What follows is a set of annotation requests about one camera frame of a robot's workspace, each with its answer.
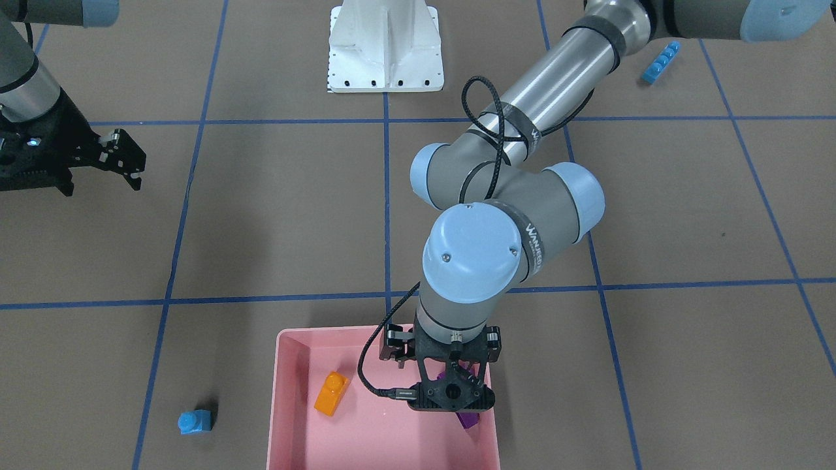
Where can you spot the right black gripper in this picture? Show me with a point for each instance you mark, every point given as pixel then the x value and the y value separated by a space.
pixel 65 132

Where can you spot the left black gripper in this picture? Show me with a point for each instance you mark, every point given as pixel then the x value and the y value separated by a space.
pixel 396 344

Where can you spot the purple block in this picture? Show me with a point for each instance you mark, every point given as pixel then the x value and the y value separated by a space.
pixel 467 420

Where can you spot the orange block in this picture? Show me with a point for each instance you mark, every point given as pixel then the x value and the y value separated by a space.
pixel 331 393

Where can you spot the small blue block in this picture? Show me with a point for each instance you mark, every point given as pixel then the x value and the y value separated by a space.
pixel 195 422

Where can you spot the long blue block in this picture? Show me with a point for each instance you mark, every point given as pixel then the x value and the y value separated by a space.
pixel 654 71

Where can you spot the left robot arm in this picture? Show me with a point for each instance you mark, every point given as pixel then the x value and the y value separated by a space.
pixel 499 225

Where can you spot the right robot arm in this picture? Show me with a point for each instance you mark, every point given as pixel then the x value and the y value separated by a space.
pixel 28 89

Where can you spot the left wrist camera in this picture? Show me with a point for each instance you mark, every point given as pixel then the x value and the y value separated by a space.
pixel 409 342

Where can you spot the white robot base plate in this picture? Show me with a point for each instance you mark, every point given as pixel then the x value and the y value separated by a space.
pixel 385 47

